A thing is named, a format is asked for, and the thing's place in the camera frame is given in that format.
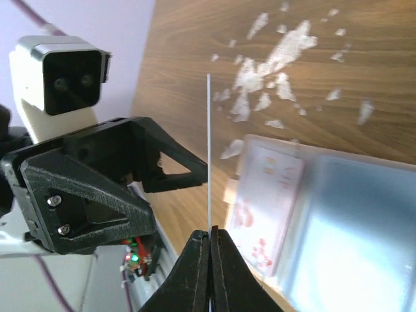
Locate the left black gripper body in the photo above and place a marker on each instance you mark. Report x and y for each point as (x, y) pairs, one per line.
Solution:
(13, 161)

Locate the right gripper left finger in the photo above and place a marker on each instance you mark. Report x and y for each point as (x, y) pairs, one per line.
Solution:
(186, 287)

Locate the teal credit card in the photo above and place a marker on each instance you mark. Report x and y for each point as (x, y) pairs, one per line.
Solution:
(209, 161)

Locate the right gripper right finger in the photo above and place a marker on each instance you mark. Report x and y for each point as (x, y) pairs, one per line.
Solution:
(233, 287)

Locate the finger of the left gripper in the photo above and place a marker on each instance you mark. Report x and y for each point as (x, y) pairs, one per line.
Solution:
(139, 148)
(70, 207)

